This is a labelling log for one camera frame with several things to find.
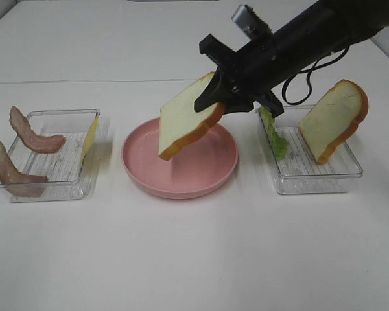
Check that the clear plastic tray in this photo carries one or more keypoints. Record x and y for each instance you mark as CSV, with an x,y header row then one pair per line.
x,y
298,172
66,181

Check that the right clear plastic tray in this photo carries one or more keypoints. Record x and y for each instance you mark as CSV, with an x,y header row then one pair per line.
x,y
298,172

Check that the bread slice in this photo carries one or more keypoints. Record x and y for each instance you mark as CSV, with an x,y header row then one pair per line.
x,y
334,118
180,125

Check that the left clear plastic tray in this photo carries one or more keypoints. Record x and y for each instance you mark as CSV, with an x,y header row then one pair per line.
x,y
66,181

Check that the bacon strip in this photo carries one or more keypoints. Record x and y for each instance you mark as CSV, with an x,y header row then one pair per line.
x,y
37,143
9,174

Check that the green lettuce leaf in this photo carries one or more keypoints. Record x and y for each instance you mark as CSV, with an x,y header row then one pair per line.
x,y
279,144

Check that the yellow cheese slice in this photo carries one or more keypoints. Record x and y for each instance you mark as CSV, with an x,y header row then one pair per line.
x,y
89,139

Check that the pink round plate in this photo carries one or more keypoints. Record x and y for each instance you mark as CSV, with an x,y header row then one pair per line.
x,y
197,170

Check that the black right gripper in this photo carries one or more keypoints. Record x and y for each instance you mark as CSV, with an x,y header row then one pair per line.
x,y
236,81

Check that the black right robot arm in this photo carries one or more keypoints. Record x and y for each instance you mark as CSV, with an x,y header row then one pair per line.
x,y
270,58

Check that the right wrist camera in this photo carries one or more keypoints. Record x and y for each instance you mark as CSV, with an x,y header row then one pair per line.
x,y
248,21

